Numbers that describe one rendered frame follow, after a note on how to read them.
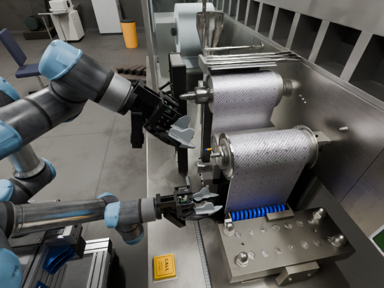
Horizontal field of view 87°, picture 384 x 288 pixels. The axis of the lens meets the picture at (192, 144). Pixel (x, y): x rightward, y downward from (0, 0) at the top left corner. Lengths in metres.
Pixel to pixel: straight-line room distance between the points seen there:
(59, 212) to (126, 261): 1.22
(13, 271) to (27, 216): 0.18
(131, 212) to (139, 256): 1.21
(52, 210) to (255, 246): 0.60
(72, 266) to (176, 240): 1.01
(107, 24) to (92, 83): 7.88
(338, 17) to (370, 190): 0.48
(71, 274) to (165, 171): 0.97
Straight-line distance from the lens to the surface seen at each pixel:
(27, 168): 1.06
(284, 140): 0.66
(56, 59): 0.44
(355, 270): 2.15
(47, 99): 0.50
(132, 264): 1.84
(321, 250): 0.82
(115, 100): 0.44
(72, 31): 7.76
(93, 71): 0.44
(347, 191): 0.76
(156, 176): 1.06
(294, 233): 0.81
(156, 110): 0.46
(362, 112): 0.69
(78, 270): 1.72
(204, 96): 0.76
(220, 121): 0.78
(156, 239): 0.88
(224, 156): 0.61
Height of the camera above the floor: 1.69
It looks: 40 degrees down
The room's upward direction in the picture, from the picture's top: straight up
